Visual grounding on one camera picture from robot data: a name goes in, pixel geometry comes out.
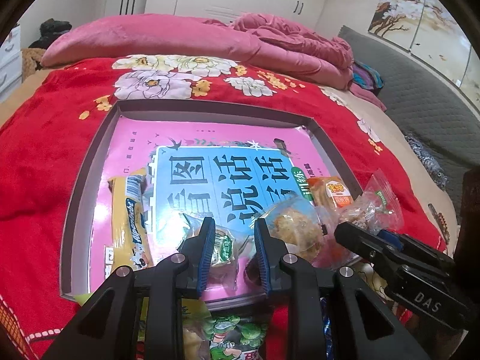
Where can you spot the pink and blue book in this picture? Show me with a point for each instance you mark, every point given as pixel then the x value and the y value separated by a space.
pixel 230 172

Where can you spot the grey patterned cloth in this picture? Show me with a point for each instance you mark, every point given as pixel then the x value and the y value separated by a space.
pixel 428 161

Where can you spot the green pea snack pack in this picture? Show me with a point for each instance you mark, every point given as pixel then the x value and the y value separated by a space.
pixel 235 337

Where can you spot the brown knitted cloth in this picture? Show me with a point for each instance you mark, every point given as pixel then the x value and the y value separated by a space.
pixel 31 61

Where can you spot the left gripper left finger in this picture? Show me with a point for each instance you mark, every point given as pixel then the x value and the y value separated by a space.
pixel 185 271

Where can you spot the grey shallow box tray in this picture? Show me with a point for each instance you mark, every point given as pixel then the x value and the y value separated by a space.
pixel 74 257

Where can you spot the round biscuit green label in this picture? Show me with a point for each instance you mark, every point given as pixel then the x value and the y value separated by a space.
pixel 228 246

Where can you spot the floral wall painting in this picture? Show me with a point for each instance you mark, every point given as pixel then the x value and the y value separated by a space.
pixel 428 32

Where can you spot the green milk candy bag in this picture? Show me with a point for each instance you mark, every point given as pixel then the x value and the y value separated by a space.
pixel 191 329

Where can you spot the yellow wafer snack pack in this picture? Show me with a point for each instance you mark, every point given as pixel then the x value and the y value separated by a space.
pixel 129 236

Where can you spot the dark brown cake pack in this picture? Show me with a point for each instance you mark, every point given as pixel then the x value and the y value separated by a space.
pixel 252 272

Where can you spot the pink quilt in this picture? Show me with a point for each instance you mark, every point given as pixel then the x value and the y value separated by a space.
pixel 263 40

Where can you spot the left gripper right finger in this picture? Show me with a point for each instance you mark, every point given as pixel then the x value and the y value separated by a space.
pixel 362 326

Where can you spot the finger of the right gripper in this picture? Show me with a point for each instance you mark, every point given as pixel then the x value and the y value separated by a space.
pixel 413 248
pixel 381 250

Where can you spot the orange bread snack pack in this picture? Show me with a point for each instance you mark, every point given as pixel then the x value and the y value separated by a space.
pixel 330 196

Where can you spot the white drawer cabinet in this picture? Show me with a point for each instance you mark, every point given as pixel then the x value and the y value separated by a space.
pixel 10 63

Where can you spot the grey padded headboard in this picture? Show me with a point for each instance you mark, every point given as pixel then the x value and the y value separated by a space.
pixel 422 105

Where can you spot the black clothes pile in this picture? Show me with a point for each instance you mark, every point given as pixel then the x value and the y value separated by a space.
pixel 51 30

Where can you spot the red floral blanket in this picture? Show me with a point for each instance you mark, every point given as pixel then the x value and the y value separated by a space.
pixel 46 139

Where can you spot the blue purple folded cloth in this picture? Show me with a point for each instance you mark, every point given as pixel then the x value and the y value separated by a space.
pixel 367 78

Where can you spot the clear bag walnut snack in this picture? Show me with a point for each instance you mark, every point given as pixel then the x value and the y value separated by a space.
pixel 376 209

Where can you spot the clear bag brown pastry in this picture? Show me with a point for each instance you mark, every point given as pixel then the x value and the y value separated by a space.
pixel 303 227

